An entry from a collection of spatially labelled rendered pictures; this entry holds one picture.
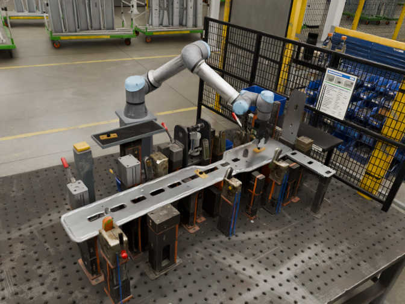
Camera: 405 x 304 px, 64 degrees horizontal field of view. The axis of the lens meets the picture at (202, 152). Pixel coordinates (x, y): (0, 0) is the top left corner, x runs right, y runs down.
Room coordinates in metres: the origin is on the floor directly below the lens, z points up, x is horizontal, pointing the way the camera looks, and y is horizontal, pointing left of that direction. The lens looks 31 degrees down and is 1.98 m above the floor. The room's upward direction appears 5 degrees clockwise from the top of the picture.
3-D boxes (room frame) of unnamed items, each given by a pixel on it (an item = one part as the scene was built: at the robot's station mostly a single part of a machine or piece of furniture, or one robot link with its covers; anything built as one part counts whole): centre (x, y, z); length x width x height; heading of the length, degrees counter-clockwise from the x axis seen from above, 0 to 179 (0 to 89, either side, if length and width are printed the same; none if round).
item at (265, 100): (1.72, -0.33, 1.32); 0.09 x 0.08 x 0.11; 69
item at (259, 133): (1.71, -0.32, 1.16); 0.09 x 0.08 x 0.12; 132
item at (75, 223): (1.40, 0.01, 1.00); 1.38 x 0.22 x 0.02; 132
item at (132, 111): (1.87, 0.44, 1.15); 0.15 x 0.15 x 0.10
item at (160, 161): (1.43, 0.22, 0.89); 0.13 x 0.11 x 0.38; 42
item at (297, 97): (1.90, -0.55, 1.17); 0.12 x 0.01 x 0.34; 42
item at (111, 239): (0.89, 0.31, 0.88); 0.15 x 0.11 x 0.36; 42
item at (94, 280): (0.99, 0.46, 0.84); 0.18 x 0.06 x 0.29; 42
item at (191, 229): (1.36, 0.06, 0.84); 0.17 x 0.06 x 0.29; 42
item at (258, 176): (1.48, -0.32, 0.84); 0.11 x 0.08 x 0.29; 42
